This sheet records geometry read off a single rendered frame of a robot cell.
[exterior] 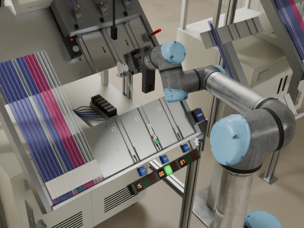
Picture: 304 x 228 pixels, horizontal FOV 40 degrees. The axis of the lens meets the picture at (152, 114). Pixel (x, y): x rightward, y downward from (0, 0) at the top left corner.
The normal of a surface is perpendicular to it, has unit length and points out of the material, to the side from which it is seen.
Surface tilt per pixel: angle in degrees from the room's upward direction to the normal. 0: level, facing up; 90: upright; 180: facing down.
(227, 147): 83
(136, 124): 43
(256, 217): 8
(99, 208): 90
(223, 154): 83
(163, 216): 0
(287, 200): 0
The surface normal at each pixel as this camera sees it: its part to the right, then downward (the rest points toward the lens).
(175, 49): 0.54, -0.07
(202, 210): 0.05, -0.80
